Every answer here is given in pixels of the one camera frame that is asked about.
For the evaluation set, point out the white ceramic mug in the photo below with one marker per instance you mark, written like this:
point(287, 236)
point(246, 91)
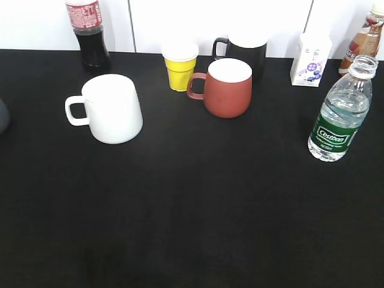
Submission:
point(109, 106)

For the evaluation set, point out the clear water bottle green label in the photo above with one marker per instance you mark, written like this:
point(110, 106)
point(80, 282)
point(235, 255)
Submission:
point(343, 111)

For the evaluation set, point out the yellow paper cup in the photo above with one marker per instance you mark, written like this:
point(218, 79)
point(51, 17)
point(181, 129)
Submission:
point(180, 59)

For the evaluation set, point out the red-brown ceramic mug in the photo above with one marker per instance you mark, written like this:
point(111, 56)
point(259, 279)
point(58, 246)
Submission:
point(228, 87)

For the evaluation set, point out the black ceramic mug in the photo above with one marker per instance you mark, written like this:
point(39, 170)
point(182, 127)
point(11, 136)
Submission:
point(252, 52)

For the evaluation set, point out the white milk carton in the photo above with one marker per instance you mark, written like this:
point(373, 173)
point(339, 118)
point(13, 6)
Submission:
point(310, 60)

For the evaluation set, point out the cola bottle red label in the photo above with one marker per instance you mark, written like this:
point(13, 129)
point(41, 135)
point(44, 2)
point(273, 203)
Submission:
point(86, 21)

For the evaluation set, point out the dark grey round object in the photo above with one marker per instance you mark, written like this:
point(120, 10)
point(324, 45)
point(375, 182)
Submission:
point(5, 118)

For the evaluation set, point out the brown coffee drink bottle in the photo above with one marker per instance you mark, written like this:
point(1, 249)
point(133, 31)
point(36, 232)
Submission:
point(367, 40)

